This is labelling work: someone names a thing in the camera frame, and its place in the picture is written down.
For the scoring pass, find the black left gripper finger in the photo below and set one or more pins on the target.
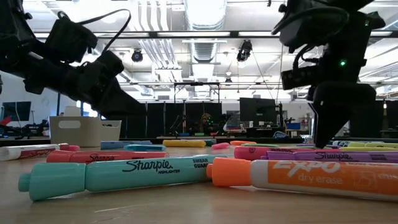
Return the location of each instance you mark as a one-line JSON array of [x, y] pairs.
[[121, 102]]

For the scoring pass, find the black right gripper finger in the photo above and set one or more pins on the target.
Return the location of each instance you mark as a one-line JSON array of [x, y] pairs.
[[329, 124]]

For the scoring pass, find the black Expo dry-erase marker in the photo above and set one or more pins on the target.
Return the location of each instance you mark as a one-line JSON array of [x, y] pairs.
[[342, 143]]

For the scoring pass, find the light blue highlighter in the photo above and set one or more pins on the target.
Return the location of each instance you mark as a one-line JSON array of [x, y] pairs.
[[115, 144]]

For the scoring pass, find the yellow highlighter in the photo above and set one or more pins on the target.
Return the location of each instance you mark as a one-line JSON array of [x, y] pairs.
[[183, 143], [370, 149], [373, 145]]

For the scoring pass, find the turquoise highlighter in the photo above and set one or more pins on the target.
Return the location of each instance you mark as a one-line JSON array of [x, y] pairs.
[[144, 147]]

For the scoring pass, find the coral Sharpie highlighter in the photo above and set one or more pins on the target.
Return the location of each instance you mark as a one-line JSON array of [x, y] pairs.
[[109, 156]]

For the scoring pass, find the orange Expo dry-erase marker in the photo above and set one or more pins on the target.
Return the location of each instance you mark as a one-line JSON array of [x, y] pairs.
[[311, 180]]

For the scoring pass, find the green highlighter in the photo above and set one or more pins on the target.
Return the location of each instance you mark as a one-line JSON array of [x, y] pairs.
[[261, 145]]

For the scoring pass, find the orange highlighter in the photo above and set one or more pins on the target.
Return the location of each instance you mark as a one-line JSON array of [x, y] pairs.
[[242, 143]]

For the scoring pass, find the green Expo dry-erase marker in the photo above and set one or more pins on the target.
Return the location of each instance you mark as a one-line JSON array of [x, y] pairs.
[[211, 142]]

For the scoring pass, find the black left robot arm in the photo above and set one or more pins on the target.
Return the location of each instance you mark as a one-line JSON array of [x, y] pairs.
[[18, 46]]

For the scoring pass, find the black background robot arm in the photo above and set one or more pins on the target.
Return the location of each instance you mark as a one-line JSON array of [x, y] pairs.
[[35, 127]]

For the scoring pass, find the blue box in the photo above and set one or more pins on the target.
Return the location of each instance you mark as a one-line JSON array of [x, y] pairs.
[[293, 126]]

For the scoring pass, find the black partition panels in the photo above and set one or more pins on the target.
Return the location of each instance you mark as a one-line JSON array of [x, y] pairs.
[[388, 118], [155, 118]]

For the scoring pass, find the white plastic storage bin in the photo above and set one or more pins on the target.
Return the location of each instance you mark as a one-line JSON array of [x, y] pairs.
[[84, 133]]

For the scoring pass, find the black computer monitor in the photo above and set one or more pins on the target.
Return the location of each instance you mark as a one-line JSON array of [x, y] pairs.
[[258, 110], [17, 110]]

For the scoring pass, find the teal Sharpie highlighter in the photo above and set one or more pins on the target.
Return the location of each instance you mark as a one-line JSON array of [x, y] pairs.
[[124, 175]]

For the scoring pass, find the person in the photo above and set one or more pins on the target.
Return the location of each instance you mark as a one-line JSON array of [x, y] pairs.
[[203, 123]]

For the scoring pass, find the red Expo dry-erase marker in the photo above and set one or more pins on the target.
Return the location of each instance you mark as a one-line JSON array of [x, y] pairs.
[[28, 152]]

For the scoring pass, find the black overhead beam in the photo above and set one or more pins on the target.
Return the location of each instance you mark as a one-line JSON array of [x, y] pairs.
[[233, 34]]

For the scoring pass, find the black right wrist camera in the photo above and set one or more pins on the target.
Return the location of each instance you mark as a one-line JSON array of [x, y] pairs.
[[298, 77]]

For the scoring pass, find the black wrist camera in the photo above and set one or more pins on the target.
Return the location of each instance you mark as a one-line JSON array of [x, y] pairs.
[[70, 39], [298, 77]]

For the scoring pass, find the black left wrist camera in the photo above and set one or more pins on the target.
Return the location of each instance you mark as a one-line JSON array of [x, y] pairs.
[[70, 39]]

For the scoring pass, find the black truss frame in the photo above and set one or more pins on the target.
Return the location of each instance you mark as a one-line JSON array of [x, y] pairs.
[[264, 83]]

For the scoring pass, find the silver ventilation duct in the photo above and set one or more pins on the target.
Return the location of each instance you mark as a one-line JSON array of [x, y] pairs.
[[205, 14]]

